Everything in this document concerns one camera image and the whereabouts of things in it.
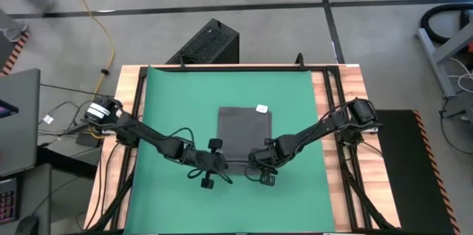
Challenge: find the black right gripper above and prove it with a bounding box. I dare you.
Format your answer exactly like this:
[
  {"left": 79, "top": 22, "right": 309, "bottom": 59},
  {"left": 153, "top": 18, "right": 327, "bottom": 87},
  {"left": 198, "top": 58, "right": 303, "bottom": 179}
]
[{"left": 248, "top": 137, "right": 282, "bottom": 187}]

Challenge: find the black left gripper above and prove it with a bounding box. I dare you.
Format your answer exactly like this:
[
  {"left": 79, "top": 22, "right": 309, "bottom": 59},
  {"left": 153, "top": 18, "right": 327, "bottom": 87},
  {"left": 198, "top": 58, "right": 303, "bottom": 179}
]
[{"left": 191, "top": 137, "right": 228, "bottom": 191}]

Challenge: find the grey towel with white label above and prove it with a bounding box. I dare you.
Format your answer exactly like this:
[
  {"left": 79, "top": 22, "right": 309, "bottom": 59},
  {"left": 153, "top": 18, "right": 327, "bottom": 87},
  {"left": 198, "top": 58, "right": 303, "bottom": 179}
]
[{"left": 216, "top": 103, "right": 273, "bottom": 176}]

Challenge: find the green table mat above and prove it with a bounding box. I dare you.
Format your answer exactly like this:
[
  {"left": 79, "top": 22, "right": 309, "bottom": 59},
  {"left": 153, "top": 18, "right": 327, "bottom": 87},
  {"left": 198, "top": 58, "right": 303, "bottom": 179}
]
[{"left": 123, "top": 65, "right": 336, "bottom": 234}]

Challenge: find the black computer tower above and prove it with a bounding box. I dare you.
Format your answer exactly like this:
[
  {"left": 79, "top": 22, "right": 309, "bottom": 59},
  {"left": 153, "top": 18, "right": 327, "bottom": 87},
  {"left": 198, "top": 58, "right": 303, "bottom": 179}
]
[{"left": 164, "top": 17, "right": 241, "bottom": 66}]

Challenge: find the black power adapter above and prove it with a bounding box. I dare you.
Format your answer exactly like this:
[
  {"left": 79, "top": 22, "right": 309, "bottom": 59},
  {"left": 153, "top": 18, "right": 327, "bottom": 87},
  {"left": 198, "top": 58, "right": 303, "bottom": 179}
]
[{"left": 75, "top": 132, "right": 101, "bottom": 149}]

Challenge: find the large black striped-edge floor mat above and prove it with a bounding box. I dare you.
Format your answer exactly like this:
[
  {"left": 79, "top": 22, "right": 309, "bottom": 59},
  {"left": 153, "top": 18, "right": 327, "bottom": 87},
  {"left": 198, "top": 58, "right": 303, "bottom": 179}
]
[{"left": 370, "top": 109, "right": 462, "bottom": 235}]

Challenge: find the grey desk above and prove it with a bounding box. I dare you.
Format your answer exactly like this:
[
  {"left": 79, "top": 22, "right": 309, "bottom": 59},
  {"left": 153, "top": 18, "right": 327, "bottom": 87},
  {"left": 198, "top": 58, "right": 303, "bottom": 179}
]
[{"left": 0, "top": 162, "right": 53, "bottom": 235}]

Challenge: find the grey laptop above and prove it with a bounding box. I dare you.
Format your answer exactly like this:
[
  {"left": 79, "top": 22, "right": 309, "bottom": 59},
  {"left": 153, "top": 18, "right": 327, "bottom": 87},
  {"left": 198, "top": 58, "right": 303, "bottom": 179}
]
[{"left": 0, "top": 67, "right": 41, "bottom": 177}]

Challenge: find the black computer mouse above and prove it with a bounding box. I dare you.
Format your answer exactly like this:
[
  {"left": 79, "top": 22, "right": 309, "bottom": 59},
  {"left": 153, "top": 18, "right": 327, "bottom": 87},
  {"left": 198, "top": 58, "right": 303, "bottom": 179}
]
[{"left": 14, "top": 214, "right": 41, "bottom": 235}]

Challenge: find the colourful backlit keyboard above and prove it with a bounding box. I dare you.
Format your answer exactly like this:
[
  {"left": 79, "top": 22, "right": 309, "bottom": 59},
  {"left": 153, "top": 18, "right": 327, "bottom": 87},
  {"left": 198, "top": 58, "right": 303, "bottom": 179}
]
[{"left": 0, "top": 177, "right": 20, "bottom": 225}]

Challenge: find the grey metal stand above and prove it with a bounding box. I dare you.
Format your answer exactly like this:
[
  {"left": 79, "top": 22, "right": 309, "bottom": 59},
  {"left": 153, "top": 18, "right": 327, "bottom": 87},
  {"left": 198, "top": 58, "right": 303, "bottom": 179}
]
[{"left": 415, "top": 23, "right": 473, "bottom": 98}]

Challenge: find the small black striped-edge floor mat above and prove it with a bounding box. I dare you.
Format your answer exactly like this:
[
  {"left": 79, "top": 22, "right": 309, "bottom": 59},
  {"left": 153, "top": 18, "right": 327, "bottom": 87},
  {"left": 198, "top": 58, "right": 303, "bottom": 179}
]
[{"left": 0, "top": 30, "right": 31, "bottom": 78}]

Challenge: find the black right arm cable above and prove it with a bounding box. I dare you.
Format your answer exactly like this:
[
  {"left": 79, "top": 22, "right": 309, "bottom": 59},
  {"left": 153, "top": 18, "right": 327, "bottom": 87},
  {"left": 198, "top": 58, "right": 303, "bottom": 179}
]
[{"left": 243, "top": 98, "right": 358, "bottom": 183}]

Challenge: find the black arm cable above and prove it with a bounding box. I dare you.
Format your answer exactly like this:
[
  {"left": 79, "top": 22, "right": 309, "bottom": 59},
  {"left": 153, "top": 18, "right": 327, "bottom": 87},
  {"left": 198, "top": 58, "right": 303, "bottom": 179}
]
[
  {"left": 243, "top": 98, "right": 358, "bottom": 183},
  {"left": 162, "top": 126, "right": 235, "bottom": 186}
]

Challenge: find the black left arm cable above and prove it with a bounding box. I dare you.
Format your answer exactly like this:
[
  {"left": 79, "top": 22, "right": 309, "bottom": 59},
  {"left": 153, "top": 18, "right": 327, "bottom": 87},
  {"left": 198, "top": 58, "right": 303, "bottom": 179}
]
[{"left": 162, "top": 126, "right": 235, "bottom": 186}]

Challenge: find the black metal table frame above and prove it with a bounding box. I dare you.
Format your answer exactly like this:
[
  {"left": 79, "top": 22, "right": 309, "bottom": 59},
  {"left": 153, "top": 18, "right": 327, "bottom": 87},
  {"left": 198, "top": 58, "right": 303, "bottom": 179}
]
[{"left": 87, "top": 52, "right": 399, "bottom": 235}]

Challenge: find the yellow cable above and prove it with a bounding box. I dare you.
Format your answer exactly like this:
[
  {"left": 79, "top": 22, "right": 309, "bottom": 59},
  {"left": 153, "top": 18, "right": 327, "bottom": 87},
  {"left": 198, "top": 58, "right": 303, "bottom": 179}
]
[{"left": 58, "top": 0, "right": 116, "bottom": 140}]

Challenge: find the thin black cable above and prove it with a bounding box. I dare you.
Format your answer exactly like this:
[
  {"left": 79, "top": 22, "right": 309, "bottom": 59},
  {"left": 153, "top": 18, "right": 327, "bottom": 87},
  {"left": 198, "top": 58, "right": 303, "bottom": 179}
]
[{"left": 39, "top": 83, "right": 109, "bottom": 98}]

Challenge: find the black floor cable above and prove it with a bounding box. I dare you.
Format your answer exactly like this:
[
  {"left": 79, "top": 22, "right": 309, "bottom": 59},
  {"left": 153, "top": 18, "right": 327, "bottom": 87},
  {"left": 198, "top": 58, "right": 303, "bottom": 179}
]
[{"left": 438, "top": 95, "right": 473, "bottom": 156}]

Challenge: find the black vacuum hose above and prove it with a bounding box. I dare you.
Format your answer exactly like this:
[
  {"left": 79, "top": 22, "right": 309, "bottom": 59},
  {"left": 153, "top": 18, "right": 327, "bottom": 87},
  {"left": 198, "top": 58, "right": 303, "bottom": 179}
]
[{"left": 420, "top": 2, "right": 473, "bottom": 46}]

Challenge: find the white cable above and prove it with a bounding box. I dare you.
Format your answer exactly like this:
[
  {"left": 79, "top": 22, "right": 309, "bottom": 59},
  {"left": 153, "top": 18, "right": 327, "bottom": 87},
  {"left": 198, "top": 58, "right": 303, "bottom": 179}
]
[{"left": 447, "top": 56, "right": 473, "bottom": 95}]

